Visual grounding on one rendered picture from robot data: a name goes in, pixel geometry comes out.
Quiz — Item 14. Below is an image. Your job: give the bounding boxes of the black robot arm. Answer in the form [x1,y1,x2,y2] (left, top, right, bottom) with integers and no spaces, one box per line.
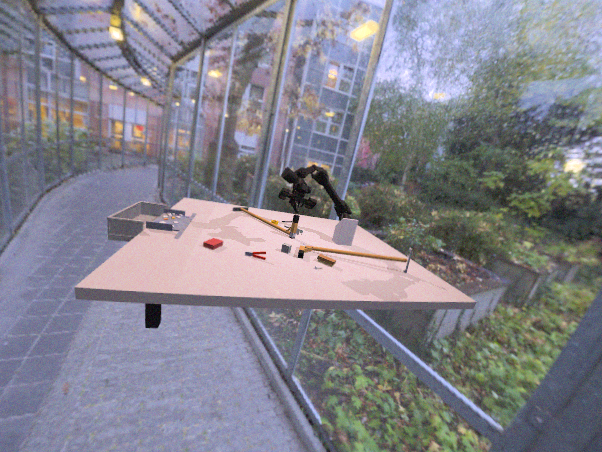
[281,164,352,221]

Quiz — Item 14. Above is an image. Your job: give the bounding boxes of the red square tile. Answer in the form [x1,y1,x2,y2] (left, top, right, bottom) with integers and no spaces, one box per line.
[203,238,224,250]

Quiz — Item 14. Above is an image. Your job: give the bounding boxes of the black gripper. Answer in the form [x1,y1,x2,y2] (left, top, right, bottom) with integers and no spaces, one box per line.
[278,188,317,213]

